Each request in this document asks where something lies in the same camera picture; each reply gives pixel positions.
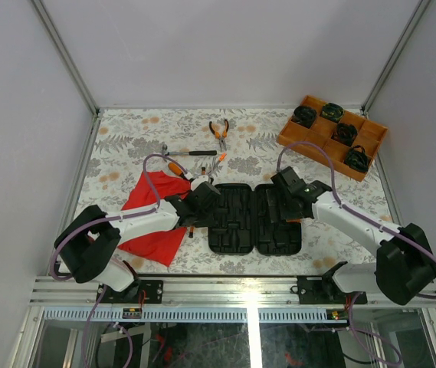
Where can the small orange tipped precision screwdriver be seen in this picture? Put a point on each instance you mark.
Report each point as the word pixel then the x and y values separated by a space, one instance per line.
pixel 217 162

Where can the orange wooden divided tray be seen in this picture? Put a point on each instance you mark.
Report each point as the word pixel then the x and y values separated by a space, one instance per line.
pixel 331 134

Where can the orange handled pliers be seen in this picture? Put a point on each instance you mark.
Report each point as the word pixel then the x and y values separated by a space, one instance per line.
pixel 220 135

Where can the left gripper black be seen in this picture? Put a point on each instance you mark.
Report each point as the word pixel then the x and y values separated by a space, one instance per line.
pixel 209 221

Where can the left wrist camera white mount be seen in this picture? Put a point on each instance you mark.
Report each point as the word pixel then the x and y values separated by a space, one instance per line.
pixel 198 180

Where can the red cloth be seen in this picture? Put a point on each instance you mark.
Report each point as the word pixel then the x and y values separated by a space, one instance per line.
pixel 150 235

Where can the orange black screwdriver left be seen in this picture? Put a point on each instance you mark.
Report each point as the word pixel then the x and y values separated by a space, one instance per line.
pixel 178 171

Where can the small hammer black grip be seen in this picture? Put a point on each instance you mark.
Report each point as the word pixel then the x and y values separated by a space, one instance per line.
pixel 167 152

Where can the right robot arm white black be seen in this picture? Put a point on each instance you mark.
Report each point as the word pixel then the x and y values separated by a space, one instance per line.
pixel 402 267

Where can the aluminium frame rail front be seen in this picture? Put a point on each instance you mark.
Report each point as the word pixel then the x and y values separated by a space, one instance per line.
pixel 193 299

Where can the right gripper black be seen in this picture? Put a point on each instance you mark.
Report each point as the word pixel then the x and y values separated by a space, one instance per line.
pixel 274 198

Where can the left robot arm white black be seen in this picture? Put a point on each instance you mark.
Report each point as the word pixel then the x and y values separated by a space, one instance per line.
pixel 87 245

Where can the black plastic tool case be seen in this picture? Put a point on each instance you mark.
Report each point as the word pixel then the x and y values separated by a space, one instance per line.
pixel 247 219

